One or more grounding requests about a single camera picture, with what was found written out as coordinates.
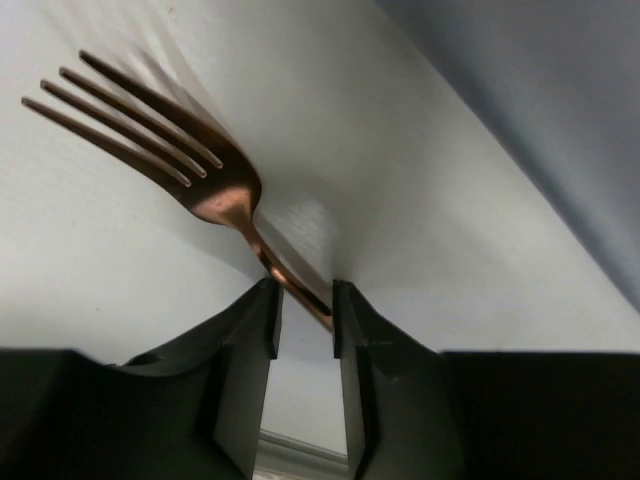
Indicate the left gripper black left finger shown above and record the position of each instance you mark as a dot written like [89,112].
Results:
[190,408]

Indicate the aluminium rail front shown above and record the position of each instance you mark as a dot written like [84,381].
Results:
[281,457]

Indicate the grey cloth placemat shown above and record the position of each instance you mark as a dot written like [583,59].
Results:
[527,122]

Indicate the copper fork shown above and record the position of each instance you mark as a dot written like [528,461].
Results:
[186,156]

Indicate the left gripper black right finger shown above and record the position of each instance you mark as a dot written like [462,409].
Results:
[412,413]

